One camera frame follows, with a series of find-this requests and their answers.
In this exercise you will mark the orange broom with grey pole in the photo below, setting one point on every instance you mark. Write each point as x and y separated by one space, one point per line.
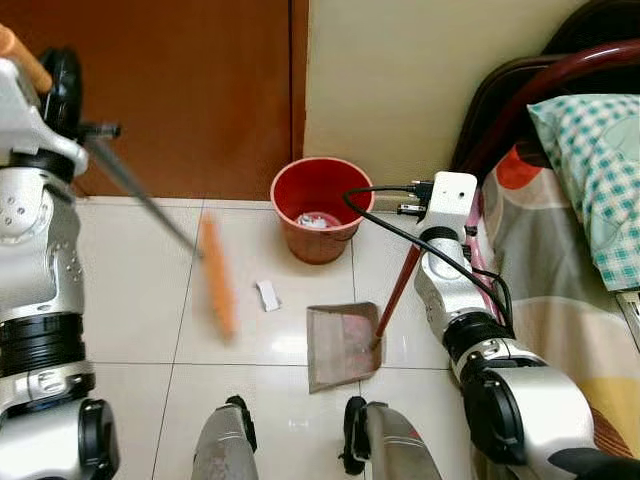
216 285

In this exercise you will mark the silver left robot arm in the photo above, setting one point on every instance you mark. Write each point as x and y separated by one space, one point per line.
35 250

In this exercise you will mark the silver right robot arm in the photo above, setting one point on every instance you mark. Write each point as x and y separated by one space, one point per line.
520 395

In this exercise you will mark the dark curved bed headboard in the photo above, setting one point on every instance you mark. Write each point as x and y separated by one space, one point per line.
580 40

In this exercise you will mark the green checkered pillow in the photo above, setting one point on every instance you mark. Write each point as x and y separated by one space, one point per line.
600 170

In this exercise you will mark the brown wooden door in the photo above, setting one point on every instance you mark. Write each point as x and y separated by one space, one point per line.
190 90

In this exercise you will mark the patterned multicolour bed sheet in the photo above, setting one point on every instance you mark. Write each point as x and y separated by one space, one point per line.
560 290

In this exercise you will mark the white paper scrap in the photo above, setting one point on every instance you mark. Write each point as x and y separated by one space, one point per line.
268 296

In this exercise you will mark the crumpled rubbish in bucket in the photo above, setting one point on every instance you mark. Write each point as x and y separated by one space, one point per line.
320 220

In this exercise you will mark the red plastic bucket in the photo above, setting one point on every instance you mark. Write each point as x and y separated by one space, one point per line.
322 245

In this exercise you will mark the grey left robot leg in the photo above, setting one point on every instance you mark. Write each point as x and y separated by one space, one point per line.
222 445

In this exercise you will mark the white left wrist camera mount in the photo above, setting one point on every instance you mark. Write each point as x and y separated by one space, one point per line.
25 115

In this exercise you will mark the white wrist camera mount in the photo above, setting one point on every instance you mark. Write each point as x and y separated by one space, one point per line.
25 115
452 200

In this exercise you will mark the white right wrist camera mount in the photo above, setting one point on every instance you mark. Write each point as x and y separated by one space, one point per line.
452 200

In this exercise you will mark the pink bed side rail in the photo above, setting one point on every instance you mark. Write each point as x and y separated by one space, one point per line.
482 270

